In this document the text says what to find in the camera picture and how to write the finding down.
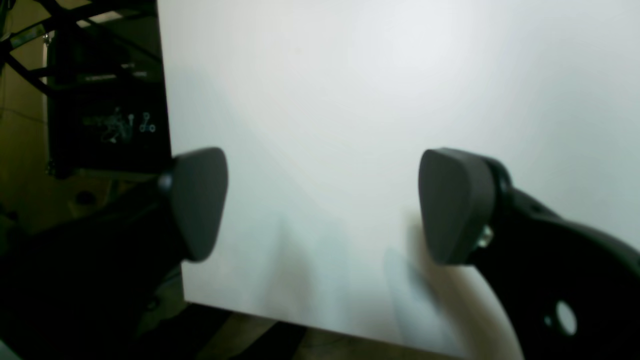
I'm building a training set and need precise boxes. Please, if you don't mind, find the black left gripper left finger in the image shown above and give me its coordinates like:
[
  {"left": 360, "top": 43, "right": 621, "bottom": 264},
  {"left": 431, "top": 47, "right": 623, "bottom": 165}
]
[{"left": 0, "top": 147, "right": 229, "bottom": 360}]

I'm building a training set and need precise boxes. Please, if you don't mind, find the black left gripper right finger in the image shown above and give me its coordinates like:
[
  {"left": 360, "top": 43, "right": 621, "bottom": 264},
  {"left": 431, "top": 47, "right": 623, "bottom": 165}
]
[{"left": 418, "top": 148, "right": 640, "bottom": 360}]

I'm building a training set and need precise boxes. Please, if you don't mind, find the black equipment box under table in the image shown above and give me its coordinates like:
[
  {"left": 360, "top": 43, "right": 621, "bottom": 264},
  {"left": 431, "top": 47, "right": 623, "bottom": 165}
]
[{"left": 46, "top": 28, "right": 172, "bottom": 179}]

